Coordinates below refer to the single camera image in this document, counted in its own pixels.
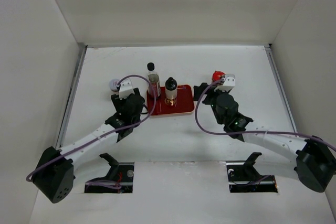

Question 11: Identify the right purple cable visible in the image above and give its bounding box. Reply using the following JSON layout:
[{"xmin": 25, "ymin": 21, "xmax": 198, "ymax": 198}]
[{"xmin": 193, "ymin": 78, "xmax": 336, "ymax": 154}]

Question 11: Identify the red lid spice jar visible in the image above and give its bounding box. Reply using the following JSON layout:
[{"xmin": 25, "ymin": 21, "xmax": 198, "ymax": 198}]
[{"xmin": 212, "ymin": 71, "xmax": 225, "ymax": 82}]

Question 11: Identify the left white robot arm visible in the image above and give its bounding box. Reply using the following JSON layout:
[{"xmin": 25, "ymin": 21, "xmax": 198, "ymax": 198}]
[{"xmin": 27, "ymin": 88, "xmax": 145, "ymax": 204}]

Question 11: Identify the white lid condiment jar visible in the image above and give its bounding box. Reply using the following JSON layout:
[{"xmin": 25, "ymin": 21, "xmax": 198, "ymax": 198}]
[{"xmin": 109, "ymin": 79, "xmax": 120, "ymax": 92}]

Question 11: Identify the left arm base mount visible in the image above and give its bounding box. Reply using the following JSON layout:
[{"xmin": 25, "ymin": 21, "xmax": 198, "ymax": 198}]
[{"xmin": 84, "ymin": 153, "xmax": 135, "ymax": 194}]

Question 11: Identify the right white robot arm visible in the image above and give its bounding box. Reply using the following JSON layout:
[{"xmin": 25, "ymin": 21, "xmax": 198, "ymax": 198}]
[{"xmin": 193, "ymin": 79, "xmax": 335, "ymax": 193}]

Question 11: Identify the white label dark bottle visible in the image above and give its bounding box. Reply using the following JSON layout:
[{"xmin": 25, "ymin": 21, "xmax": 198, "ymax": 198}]
[{"xmin": 165, "ymin": 77, "xmax": 177, "ymax": 106}]

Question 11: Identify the black cap sauce bottle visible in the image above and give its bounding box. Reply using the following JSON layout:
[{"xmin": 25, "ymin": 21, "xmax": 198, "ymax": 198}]
[{"xmin": 147, "ymin": 62, "xmax": 161, "ymax": 99}]

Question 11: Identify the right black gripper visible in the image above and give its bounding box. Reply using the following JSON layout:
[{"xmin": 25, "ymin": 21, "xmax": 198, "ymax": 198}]
[{"xmin": 194, "ymin": 82, "xmax": 230, "ymax": 124}]

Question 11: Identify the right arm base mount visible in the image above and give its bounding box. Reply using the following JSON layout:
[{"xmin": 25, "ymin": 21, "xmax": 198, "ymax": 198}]
[{"xmin": 226, "ymin": 152, "xmax": 278, "ymax": 193}]

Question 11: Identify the red rectangular tray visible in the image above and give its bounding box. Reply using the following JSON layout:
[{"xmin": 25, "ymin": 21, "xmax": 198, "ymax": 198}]
[{"xmin": 152, "ymin": 85, "xmax": 195, "ymax": 116}]

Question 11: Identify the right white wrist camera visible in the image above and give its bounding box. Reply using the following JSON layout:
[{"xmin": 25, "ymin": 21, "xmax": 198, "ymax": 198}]
[{"xmin": 215, "ymin": 74, "xmax": 236, "ymax": 93}]

